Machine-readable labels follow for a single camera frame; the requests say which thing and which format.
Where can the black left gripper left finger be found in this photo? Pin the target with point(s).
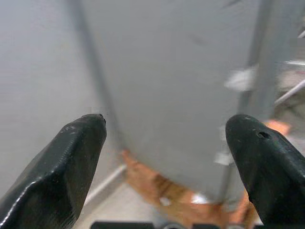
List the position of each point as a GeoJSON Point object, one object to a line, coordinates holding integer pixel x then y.
{"type": "Point", "coordinates": [52, 174]}

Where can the grey fridge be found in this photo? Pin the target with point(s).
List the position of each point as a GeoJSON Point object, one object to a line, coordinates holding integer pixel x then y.
{"type": "Point", "coordinates": [171, 83]}

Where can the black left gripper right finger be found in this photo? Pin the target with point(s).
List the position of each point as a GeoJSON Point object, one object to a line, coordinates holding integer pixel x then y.
{"type": "Point", "coordinates": [269, 171]}

